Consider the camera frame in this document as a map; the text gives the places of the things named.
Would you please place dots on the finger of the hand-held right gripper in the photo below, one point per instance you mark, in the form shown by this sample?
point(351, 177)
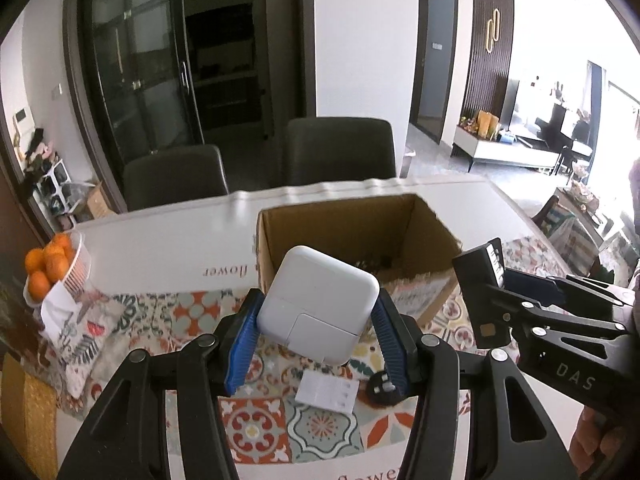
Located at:
point(555, 322)
point(530, 284)

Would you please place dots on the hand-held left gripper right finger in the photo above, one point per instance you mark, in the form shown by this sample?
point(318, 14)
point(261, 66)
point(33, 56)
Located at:
point(392, 345)

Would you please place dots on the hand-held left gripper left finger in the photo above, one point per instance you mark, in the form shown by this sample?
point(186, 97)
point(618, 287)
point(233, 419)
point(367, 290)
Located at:
point(242, 350)

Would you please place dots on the white square power adapter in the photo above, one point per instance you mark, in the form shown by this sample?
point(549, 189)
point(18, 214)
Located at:
point(315, 300)

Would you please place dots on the brown cardboard box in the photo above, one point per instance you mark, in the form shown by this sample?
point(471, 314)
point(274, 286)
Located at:
point(350, 220)

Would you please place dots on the person's right hand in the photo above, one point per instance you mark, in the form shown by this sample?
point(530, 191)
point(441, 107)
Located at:
point(590, 445)

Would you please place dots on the black round plug adapter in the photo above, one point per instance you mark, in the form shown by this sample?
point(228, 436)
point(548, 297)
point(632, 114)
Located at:
point(380, 394)

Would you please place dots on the wooden chair with plaid cushion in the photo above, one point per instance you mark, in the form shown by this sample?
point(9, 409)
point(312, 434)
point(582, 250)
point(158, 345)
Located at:
point(565, 230)

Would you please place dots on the patterned tile table runner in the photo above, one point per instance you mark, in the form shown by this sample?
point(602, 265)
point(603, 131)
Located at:
point(190, 310)

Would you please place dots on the white flat rectangular device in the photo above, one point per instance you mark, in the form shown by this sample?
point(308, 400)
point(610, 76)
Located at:
point(327, 392)

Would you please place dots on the white television cabinet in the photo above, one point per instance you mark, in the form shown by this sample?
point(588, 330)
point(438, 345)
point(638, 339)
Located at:
point(500, 152)

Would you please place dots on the leaf print tissue pouch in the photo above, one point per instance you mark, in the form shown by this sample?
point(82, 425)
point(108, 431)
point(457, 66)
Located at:
point(80, 340)

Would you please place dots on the television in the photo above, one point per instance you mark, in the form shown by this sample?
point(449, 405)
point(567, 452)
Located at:
point(530, 110)

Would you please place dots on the white fruit basket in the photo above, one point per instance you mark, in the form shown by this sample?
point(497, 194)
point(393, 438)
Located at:
point(77, 267)

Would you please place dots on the dark dining chair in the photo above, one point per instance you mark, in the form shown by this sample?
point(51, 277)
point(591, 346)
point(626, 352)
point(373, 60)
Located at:
point(175, 177)
point(340, 150)

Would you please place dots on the orange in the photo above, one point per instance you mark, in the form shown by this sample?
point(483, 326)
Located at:
point(61, 241)
point(56, 266)
point(38, 284)
point(34, 261)

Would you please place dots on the dark wood slat panel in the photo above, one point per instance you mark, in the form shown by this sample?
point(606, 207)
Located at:
point(480, 80)

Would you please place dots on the yellow woven box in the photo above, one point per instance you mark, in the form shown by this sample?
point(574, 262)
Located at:
point(30, 410)

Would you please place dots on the dark room door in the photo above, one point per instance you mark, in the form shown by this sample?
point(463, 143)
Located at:
point(435, 60)

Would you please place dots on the white shoe shelf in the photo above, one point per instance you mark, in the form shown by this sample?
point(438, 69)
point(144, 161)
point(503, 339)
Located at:
point(50, 190)

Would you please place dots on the dark glass sliding door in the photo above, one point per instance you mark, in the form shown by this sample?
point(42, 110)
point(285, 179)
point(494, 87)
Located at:
point(150, 60)

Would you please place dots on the gold wall ornament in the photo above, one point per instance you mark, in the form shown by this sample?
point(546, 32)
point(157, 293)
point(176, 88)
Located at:
point(493, 30)

